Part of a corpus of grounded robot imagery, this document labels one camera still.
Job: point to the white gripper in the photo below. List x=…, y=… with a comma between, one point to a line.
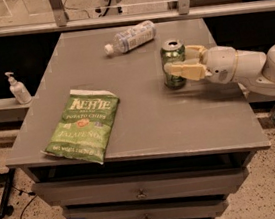
x=221, y=63

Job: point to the green soda can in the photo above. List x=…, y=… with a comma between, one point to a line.
x=172, y=53

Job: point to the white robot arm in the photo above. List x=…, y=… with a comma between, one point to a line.
x=254, y=70

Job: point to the clear plastic water bottle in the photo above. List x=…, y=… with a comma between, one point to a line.
x=131, y=38

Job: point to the grey drawer cabinet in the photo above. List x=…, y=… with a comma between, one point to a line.
x=201, y=127

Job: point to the green Kettle chips bag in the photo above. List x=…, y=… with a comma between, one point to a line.
x=85, y=126

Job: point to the white pump soap bottle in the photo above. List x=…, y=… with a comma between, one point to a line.
x=18, y=89

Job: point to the middle grey drawer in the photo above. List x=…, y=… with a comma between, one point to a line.
x=177, y=210

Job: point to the top grey drawer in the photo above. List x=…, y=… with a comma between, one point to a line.
x=145, y=187

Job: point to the black stand leg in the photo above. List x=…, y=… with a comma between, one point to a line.
x=5, y=208

